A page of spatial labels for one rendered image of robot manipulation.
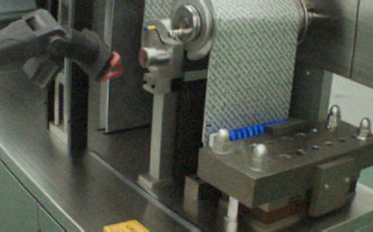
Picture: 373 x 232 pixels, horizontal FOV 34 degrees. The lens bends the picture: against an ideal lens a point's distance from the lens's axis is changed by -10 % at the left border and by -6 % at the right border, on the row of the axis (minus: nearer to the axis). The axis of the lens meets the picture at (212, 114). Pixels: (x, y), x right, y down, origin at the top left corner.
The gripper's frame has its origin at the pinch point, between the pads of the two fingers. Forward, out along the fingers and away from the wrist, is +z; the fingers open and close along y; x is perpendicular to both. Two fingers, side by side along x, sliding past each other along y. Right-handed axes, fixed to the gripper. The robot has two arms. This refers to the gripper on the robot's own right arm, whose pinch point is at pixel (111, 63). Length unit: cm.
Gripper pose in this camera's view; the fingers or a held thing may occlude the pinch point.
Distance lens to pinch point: 137.5
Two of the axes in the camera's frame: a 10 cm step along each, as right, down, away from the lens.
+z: 4.0, 1.9, 9.0
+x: 6.3, -7.7, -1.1
